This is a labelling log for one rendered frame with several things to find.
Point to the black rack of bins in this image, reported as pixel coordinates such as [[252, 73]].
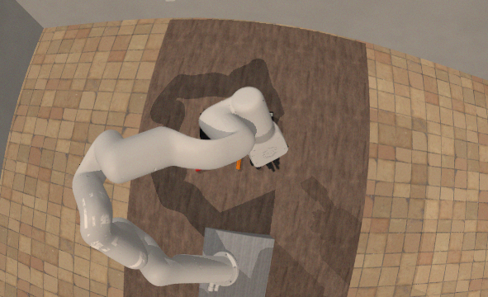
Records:
[[204, 136]]

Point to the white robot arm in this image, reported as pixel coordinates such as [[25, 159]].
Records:
[[123, 160]]

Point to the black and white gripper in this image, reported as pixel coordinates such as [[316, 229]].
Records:
[[269, 151]]

